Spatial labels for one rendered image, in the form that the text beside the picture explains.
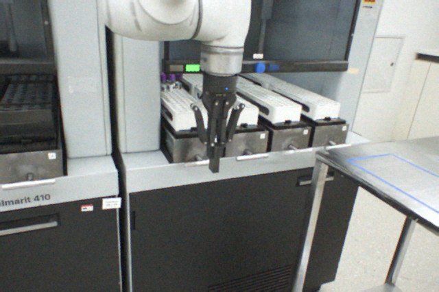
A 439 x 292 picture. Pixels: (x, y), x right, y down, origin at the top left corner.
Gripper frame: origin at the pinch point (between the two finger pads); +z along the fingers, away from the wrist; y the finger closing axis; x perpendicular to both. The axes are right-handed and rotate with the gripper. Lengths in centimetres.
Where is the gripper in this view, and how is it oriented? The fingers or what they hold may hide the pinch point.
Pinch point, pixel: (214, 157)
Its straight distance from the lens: 82.3
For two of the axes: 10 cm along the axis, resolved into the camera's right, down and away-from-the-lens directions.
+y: -9.2, 1.0, -3.9
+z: -0.7, 9.2, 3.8
